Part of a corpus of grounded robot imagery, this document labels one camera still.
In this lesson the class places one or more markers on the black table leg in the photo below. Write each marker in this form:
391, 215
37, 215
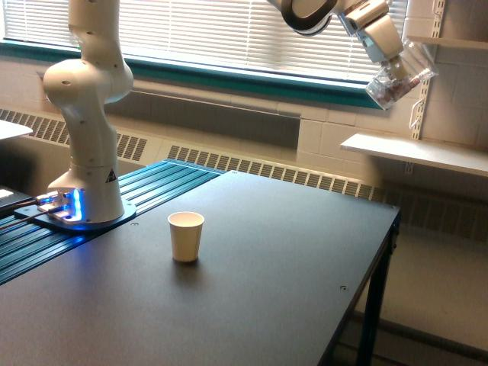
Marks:
375, 296

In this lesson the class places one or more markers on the white window blinds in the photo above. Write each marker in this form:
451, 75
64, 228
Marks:
248, 35

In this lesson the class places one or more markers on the white paper cup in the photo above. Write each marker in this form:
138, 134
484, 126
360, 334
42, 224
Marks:
185, 232

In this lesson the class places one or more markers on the clear plastic cup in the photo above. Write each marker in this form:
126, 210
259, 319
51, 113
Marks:
417, 61

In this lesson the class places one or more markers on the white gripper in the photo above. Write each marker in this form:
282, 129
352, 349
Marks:
378, 35

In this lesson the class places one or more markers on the white desk edge left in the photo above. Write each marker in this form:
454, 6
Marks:
10, 130

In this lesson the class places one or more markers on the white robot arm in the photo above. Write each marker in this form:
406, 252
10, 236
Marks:
89, 192

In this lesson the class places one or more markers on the white wall shelf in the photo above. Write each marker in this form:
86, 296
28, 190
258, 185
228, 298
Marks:
450, 43
442, 156

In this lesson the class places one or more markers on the pink candy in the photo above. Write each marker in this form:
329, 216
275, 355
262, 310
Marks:
389, 96
415, 80

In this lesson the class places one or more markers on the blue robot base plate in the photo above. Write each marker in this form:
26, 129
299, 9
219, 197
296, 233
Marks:
58, 225

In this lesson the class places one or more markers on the upper white wall shelf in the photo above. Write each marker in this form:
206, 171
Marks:
450, 43

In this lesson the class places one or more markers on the baseboard heater grille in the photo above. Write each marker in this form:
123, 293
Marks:
432, 213

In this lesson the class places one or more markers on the lower white wall shelf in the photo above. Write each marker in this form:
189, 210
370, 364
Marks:
442, 156

